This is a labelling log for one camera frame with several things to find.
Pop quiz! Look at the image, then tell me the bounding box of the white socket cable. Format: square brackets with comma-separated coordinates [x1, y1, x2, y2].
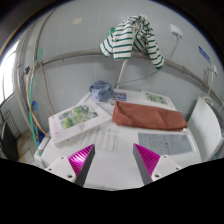
[116, 35, 179, 86]

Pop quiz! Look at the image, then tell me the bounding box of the blue wall sign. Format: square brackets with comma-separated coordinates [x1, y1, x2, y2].
[198, 45, 212, 64]

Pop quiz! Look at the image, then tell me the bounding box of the window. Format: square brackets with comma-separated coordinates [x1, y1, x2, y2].
[0, 51, 17, 104]

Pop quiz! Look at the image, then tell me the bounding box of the blue-grey crumpled cloth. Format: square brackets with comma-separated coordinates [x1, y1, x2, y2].
[88, 80, 116, 103]

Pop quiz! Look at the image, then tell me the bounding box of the white wall socket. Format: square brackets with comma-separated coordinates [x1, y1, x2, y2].
[169, 23, 184, 38]

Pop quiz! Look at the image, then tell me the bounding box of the green hose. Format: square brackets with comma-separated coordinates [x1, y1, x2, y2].
[28, 48, 44, 154]

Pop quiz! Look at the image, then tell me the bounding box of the grey printed sheet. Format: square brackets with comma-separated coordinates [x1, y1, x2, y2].
[137, 132, 194, 156]

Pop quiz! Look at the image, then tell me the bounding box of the white upright pipe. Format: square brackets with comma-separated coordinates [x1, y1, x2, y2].
[115, 59, 130, 90]

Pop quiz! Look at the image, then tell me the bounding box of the metal wall tap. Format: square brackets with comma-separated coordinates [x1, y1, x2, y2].
[206, 64, 219, 98]

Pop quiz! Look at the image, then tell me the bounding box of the grey wall pipe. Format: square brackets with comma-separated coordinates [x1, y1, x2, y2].
[33, 49, 224, 103]

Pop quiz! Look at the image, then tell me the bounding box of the white printed paper sheet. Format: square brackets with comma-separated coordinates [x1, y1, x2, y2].
[81, 128, 120, 152]

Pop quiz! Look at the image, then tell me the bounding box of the green-striped white garment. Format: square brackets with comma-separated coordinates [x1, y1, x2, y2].
[99, 14, 165, 70]

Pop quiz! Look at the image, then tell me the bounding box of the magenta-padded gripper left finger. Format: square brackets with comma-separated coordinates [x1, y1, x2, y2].
[44, 143, 96, 187]

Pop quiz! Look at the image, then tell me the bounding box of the brown towel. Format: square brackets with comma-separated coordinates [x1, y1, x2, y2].
[112, 100, 189, 132]

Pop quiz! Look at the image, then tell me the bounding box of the landscape print board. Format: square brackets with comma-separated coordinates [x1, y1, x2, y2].
[47, 101, 113, 145]
[139, 89, 177, 110]

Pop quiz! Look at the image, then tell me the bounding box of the colourful printed leaflet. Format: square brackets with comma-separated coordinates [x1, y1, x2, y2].
[110, 92, 128, 103]

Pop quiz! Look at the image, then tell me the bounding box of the white washing machine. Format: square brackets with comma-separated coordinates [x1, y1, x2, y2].
[186, 96, 224, 163]

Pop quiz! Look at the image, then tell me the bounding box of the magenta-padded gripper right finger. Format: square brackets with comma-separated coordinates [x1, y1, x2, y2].
[132, 143, 183, 186]

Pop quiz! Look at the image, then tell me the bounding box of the yellow hose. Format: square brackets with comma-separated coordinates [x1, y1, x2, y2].
[25, 64, 51, 138]

